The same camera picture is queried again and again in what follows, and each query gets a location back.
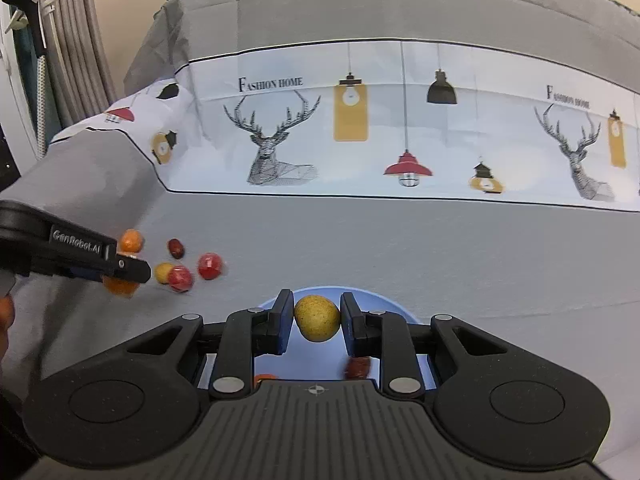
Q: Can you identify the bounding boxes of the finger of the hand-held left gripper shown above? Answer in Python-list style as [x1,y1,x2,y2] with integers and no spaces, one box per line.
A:
[67,255,152,285]

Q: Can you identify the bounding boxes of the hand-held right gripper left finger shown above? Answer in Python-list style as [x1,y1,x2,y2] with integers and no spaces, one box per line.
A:
[120,289,295,396]

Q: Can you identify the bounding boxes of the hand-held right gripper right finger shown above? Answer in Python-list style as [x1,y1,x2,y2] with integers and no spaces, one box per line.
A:
[340,291,506,396]

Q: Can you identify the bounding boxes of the yellow speckled round fruit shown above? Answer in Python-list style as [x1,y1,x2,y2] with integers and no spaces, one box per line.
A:
[293,295,342,344]

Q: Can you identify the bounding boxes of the small red round fruit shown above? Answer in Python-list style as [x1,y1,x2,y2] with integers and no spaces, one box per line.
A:
[167,265,194,293]
[197,253,224,281]

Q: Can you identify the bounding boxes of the person's left hand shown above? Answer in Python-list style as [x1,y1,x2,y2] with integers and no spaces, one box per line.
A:
[0,294,16,361]

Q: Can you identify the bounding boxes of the grey printed bed cover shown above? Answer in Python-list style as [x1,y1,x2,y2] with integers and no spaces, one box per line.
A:
[0,0,640,480]

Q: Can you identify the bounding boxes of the black object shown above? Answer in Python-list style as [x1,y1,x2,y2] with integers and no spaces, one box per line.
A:
[0,124,22,192]

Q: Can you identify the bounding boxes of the grey curtain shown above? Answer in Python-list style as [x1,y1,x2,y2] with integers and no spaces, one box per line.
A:
[47,0,119,131]

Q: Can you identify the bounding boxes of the black handled tool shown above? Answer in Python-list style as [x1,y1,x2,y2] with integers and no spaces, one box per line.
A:
[2,0,49,158]

